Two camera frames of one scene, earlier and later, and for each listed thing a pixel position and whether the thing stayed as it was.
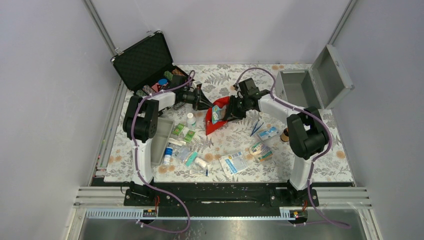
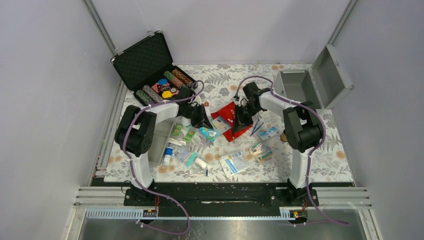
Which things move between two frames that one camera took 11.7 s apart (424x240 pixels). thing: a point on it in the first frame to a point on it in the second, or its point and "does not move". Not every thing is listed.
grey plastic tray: (159, 143) does not move
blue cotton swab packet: (218, 113) to (209, 134)
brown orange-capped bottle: (284, 136) does not move
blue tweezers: (255, 127) does not move
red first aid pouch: (221, 102) to (227, 114)
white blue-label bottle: (168, 154) does not move
